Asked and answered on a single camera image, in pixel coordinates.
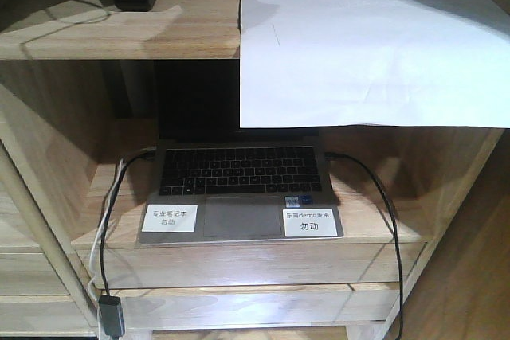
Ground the white paper sheet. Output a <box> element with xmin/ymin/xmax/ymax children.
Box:
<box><xmin>240</xmin><ymin>0</ymin><xmax>509</xmax><ymax>128</ymax></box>

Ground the grey laptop computer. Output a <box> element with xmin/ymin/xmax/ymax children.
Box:
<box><xmin>138</xmin><ymin>59</ymin><xmax>343</xmax><ymax>246</ymax></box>

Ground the right white warning label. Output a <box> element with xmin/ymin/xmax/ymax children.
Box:
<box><xmin>283</xmin><ymin>209</ymin><xmax>339</xmax><ymax>238</ymax></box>

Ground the white warning label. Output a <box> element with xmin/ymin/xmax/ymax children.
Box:
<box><xmin>283</xmin><ymin>209</ymin><xmax>339</xmax><ymax>238</ymax></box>
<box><xmin>141</xmin><ymin>204</ymin><xmax>198</xmax><ymax>233</ymax></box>

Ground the left white warning label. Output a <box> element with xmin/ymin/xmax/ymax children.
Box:
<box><xmin>141</xmin><ymin>204</ymin><xmax>198</xmax><ymax>233</ymax></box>

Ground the wooden shelf unit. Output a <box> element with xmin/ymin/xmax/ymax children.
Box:
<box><xmin>1</xmin><ymin>0</ymin><xmax>509</xmax><ymax>339</ymax></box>

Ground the black cable right of laptop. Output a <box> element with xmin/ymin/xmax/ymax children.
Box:
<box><xmin>324</xmin><ymin>151</ymin><xmax>405</xmax><ymax>340</ymax></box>

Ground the black cable of laptop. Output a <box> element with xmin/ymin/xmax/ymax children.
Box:
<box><xmin>324</xmin><ymin>151</ymin><xmax>405</xmax><ymax>340</ymax></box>
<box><xmin>100</xmin><ymin>150</ymin><xmax>157</xmax><ymax>297</ymax></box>

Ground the black cable left of laptop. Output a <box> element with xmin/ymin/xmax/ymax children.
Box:
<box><xmin>100</xmin><ymin>150</ymin><xmax>157</xmax><ymax>297</ymax></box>

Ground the white cable left of laptop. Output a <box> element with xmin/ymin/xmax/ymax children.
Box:
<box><xmin>88</xmin><ymin>158</ymin><xmax>126</xmax><ymax>333</ymax></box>

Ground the grey cable adapter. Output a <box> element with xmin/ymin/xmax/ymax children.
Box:
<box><xmin>99</xmin><ymin>295</ymin><xmax>125</xmax><ymax>339</ymax></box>

